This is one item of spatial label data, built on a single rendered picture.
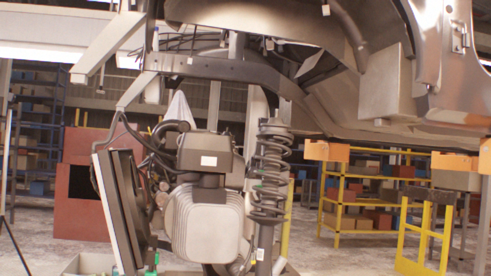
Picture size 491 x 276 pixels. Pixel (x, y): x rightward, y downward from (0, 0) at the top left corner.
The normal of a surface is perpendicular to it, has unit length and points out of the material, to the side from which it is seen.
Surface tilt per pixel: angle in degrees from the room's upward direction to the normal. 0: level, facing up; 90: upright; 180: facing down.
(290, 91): 90
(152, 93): 98
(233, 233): 90
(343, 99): 103
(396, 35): 111
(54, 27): 90
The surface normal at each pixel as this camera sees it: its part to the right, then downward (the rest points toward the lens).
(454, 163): -0.97, -0.08
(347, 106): 0.06, 0.20
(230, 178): 0.55, 0.02
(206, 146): 0.22, -0.20
